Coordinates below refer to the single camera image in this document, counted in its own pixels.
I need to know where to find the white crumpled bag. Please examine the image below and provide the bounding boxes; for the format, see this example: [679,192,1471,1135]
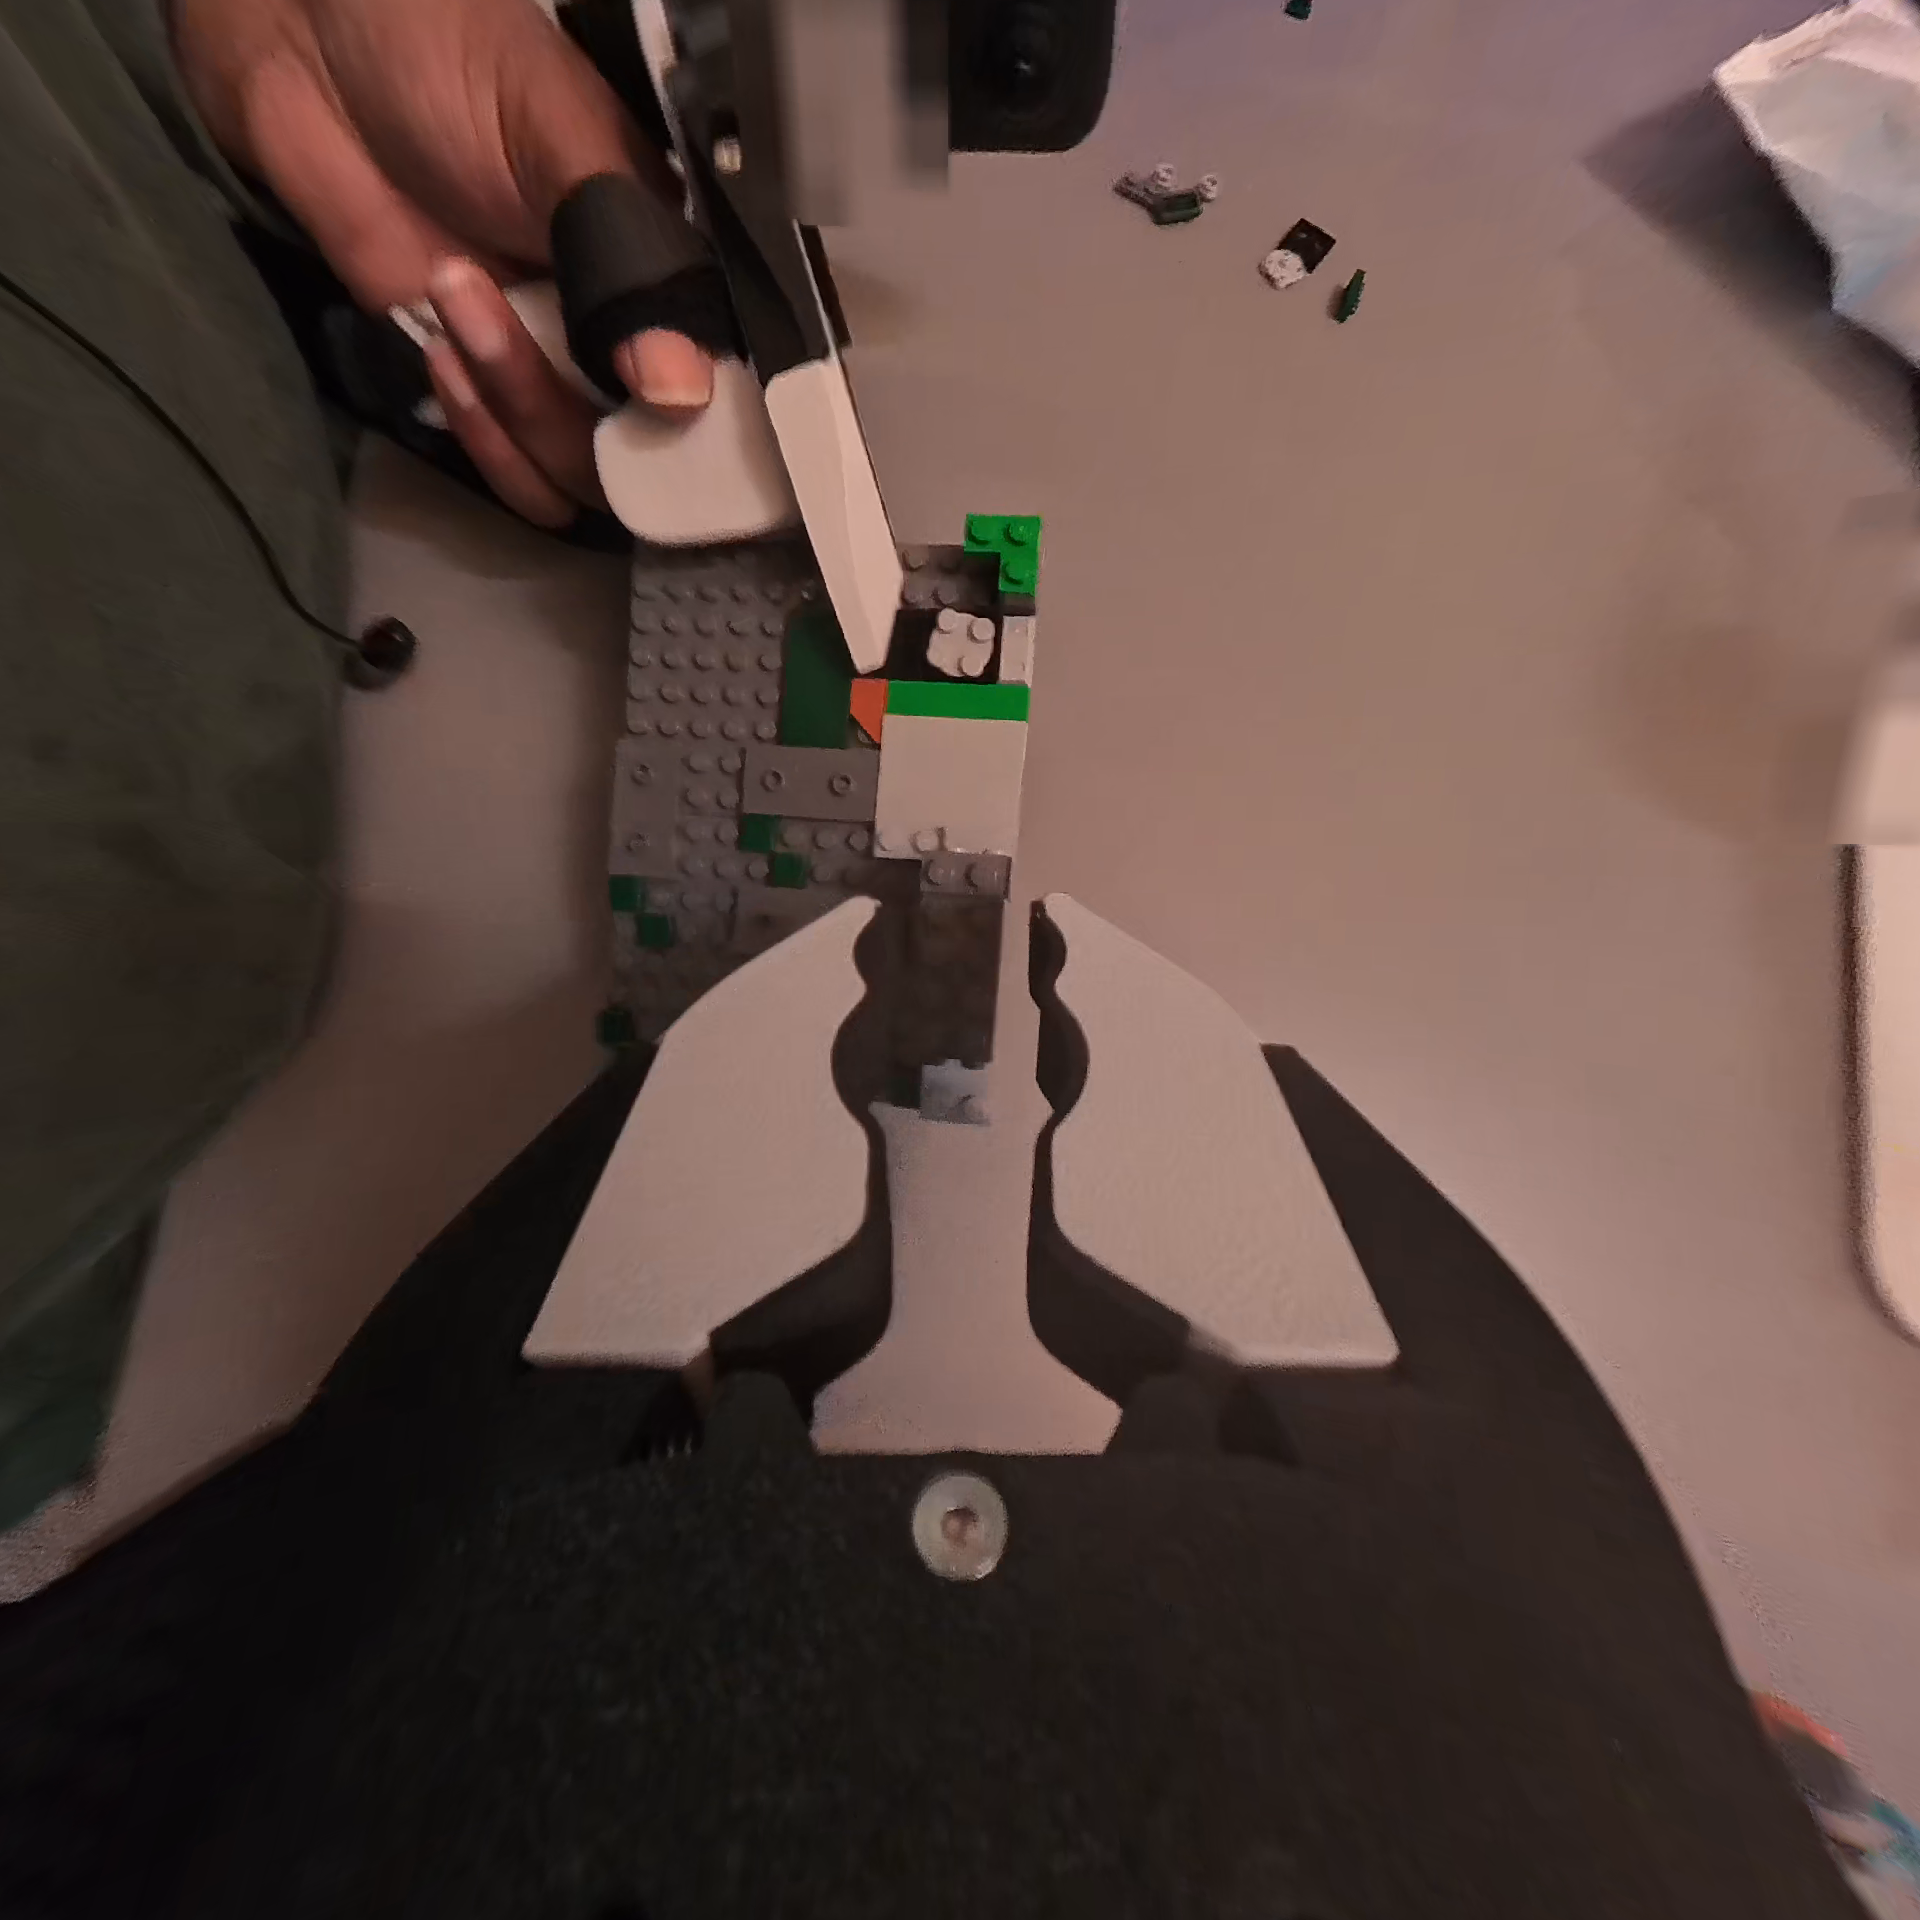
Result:
[1712,0,1920,370]

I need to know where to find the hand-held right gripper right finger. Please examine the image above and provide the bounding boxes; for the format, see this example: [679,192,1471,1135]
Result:
[1027,890,1405,1373]

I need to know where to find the green sweater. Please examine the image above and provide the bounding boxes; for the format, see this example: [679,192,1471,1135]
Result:
[0,0,362,1525]

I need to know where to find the black cable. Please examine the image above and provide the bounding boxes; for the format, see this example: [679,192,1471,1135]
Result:
[0,271,421,693]

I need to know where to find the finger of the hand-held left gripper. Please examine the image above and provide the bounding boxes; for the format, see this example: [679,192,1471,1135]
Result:
[762,343,908,679]

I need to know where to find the white blurred object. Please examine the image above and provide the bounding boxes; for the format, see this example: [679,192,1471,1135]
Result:
[1826,493,1920,849]

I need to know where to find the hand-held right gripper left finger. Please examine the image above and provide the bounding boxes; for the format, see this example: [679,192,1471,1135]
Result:
[518,895,891,1373]

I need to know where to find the person's left hand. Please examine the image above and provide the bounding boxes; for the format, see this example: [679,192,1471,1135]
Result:
[166,0,718,529]

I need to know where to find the white rounded board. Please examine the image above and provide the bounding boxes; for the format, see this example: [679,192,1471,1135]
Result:
[1847,843,1920,1346]

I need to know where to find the grey toy brick plate model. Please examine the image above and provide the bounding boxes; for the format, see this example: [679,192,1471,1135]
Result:
[601,511,1045,1129]

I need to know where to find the orange and teal toy pieces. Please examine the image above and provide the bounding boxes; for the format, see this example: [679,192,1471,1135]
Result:
[1744,1692,1881,1920]

